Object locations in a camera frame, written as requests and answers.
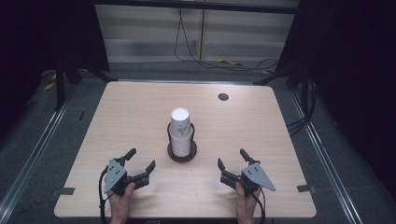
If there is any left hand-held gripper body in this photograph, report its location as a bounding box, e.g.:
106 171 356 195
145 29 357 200
103 156 150 197

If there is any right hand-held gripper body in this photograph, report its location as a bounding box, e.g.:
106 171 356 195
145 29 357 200
219 163 276 197

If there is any dark brown cup holder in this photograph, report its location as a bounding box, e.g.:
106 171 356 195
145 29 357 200
166 121 198 163

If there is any person's left hand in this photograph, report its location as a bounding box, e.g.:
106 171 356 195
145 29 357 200
106 182 136 224

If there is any person's right hand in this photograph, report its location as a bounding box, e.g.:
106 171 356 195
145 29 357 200
234 181 262 224

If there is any black metal stand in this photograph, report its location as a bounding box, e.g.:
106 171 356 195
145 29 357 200
53 59 110 112
252 62 313 108

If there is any dark curtain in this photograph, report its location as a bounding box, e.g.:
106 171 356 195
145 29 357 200
0 0 110 141
275 0 396 200

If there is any black overhead beam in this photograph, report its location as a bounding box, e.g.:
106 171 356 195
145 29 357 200
93 0 301 15

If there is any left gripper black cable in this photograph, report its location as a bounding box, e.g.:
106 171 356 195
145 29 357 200
98 166 110 224

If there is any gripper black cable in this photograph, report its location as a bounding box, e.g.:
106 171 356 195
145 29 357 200
98 166 110 224
252 186 267 224

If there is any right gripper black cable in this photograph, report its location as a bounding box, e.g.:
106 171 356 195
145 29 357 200
252 186 267 224

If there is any black cable bundle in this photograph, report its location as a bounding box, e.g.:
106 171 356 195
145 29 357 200
286 79 319 137

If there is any metal floor rail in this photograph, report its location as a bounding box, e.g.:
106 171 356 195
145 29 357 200
0 92 73 217
289 90 364 224

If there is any black hanging cable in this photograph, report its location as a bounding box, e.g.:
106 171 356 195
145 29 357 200
174 7 280 72

